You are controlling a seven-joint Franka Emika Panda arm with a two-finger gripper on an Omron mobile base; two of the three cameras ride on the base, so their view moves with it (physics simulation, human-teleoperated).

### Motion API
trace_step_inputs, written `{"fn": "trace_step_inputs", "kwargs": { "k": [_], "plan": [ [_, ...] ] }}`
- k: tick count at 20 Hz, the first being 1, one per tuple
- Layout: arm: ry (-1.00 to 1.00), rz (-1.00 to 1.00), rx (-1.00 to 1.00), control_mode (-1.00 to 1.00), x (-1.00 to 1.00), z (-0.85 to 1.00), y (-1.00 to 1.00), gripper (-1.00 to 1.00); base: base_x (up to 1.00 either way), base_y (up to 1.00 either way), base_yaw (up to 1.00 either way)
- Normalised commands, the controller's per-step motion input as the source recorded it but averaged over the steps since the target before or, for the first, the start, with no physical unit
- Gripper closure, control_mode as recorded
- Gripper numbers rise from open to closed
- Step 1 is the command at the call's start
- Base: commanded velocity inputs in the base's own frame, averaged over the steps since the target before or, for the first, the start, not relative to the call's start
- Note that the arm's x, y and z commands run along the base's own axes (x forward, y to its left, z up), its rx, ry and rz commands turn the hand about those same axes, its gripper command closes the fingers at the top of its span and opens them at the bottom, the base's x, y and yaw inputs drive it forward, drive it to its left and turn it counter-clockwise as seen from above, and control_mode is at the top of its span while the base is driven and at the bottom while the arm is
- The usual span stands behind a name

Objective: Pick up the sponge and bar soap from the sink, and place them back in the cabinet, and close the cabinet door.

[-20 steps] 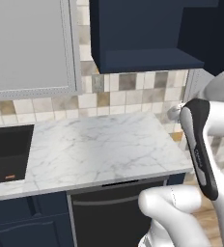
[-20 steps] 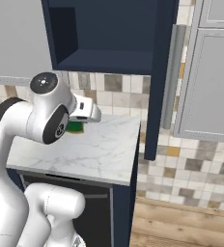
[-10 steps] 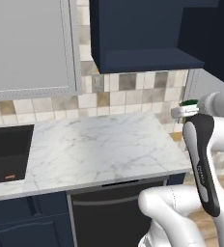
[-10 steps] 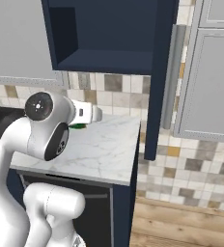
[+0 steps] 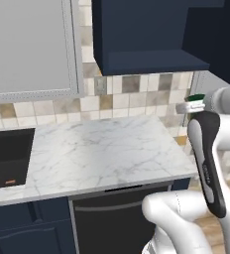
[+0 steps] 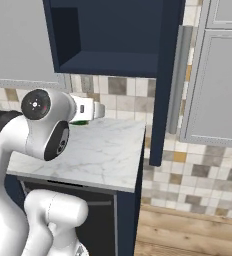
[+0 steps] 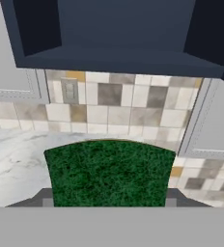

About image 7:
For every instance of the green sponge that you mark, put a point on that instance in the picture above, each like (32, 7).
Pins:
(109, 173)

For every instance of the open navy wall cabinet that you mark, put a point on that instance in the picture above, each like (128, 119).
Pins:
(117, 38)

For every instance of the grey wall socket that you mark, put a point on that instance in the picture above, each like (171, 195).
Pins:
(69, 91)

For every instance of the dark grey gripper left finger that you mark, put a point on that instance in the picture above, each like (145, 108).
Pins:
(43, 198)

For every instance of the grey cabinet door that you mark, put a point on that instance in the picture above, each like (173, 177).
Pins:
(213, 122)
(7, 64)

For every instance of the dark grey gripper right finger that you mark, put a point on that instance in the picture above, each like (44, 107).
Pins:
(175, 199)

